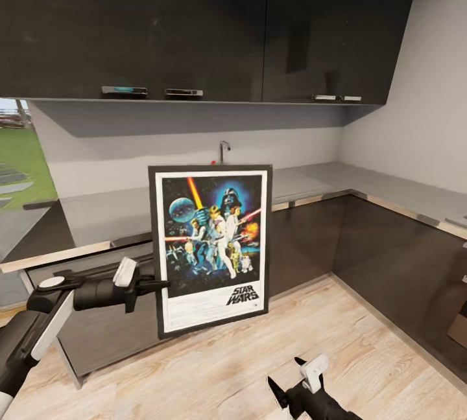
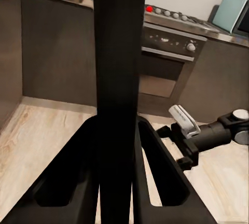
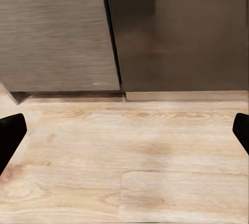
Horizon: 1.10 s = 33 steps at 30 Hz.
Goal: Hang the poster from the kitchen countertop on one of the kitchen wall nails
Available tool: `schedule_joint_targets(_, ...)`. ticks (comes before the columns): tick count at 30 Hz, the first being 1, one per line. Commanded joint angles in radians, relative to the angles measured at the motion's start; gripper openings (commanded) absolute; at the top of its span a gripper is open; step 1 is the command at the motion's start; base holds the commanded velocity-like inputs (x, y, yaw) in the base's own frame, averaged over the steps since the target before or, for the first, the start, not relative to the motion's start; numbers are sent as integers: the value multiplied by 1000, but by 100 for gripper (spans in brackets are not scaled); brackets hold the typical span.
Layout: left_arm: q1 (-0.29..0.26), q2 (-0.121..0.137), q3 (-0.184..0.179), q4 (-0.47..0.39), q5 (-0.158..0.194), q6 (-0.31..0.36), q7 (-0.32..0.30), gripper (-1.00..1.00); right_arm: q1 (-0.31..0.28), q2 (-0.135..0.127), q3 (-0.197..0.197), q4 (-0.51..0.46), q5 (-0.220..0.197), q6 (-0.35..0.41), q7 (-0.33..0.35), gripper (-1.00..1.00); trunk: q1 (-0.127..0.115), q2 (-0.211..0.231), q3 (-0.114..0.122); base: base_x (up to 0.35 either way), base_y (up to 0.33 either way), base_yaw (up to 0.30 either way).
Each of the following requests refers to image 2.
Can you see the oven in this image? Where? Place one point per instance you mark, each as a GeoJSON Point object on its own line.
{"type": "Point", "coordinates": [167, 61]}

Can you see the burner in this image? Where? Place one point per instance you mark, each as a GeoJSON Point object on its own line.
{"type": "Point", "coordinates": [178, 17]}

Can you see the poster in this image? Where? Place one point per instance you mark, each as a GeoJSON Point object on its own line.
{"type": "Point", "coordinates": [118, 33]}

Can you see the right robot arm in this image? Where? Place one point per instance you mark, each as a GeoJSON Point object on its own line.
{"type": "Point", "coordinates": [192, 139]}

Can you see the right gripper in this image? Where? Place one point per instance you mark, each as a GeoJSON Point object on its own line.
{"type": "Point", "coordinates": [191, 147]}

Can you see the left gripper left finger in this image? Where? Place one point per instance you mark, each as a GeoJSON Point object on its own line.
{"type": "Point", "coordinates": [67, 190]}

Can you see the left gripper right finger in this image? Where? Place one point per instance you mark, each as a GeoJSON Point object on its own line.
{"type": "Point", "coordinates": [181, 203]}

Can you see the microwave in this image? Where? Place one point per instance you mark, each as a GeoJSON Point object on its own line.
{"type": "Point", "coordinates": [232, 16]}

